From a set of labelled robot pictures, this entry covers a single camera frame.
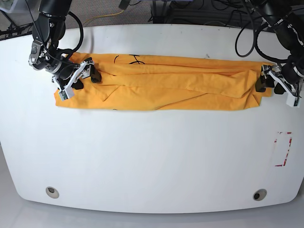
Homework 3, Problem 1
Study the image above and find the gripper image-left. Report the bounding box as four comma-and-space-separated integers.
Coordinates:
53, 57, 102, 90

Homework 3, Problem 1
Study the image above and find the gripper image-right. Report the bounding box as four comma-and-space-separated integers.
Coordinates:
255, 63, 304, 95

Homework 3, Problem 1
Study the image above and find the orange yellow T-shirt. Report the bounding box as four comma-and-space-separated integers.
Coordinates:
54, 53, 272, 111

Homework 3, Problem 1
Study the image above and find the red tape rectangle marking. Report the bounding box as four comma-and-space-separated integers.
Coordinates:
273, 132, 293, 167

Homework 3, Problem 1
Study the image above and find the black tripod stand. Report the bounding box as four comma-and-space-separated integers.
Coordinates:
0, 11, 33, 41

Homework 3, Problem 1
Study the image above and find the right table grommet hole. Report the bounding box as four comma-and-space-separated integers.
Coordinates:
253, 189, 267, 201

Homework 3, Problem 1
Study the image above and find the table grommet hole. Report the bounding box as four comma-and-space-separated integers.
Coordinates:
253, 189, 267, 201
46, 187, 59, 199

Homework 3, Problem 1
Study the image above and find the left table grommet hole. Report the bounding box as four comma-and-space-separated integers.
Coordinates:
46, 187, 59, 199

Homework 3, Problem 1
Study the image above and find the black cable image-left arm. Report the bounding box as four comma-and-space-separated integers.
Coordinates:
61, 11, 84, 57

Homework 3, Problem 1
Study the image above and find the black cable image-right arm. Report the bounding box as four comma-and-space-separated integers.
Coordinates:
234, 4, 289, 64

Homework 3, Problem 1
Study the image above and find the yellow cable on floor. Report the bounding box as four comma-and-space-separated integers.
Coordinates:
83, 4, 125, 26

